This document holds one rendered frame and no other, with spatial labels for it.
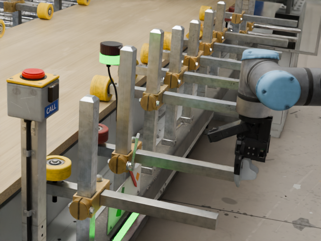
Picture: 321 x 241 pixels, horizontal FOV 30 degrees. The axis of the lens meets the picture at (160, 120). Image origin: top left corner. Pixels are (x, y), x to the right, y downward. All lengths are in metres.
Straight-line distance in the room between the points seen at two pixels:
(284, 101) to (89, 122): 0.44
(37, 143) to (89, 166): 0.30
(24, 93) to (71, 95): 0.92
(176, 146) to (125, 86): 0.62
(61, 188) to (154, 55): 0.53
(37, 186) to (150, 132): 0.78
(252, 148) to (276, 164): 2.28
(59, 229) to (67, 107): 0.38
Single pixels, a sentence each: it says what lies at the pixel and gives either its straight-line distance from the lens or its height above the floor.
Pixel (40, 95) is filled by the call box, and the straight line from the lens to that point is 1.06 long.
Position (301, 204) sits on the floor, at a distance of 3.41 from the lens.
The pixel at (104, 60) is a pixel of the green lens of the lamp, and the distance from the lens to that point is 1.56.
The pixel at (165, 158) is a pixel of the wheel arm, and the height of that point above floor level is 0.86.
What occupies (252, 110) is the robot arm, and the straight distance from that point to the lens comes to 1.52.
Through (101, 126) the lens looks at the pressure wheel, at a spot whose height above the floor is 0.91.
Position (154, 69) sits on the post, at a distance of 1.80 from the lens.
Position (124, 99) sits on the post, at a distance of 1.58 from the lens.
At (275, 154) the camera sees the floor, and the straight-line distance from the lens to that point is 3.99.
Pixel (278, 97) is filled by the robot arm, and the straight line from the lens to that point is 1.38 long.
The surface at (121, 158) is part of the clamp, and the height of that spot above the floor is 0.87.
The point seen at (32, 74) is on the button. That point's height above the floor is 1.23.
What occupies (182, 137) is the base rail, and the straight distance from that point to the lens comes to 2.22.
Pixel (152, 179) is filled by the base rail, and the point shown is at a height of 0.70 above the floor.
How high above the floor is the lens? 1.54
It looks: 21 degrees down
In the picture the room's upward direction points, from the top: 4 degrees clockwise
